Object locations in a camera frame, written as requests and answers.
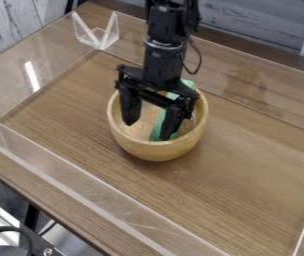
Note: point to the green rectangular block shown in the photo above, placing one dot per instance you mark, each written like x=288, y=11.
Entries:
x=161, y=117

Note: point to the brown wooden bowl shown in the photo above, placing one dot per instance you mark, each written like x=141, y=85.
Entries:
x=132, y=137

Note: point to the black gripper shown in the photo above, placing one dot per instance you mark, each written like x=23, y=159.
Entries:
x=134, y=89

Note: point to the clear acrylic tray barrier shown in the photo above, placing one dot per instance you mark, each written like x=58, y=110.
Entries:
x=225, y=200

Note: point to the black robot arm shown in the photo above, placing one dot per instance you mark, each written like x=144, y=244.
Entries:
x=156, y=82

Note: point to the black metal bracket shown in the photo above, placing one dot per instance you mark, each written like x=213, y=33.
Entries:
x=42, y=248

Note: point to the black table leg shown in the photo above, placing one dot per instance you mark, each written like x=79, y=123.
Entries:
x=31, y=217

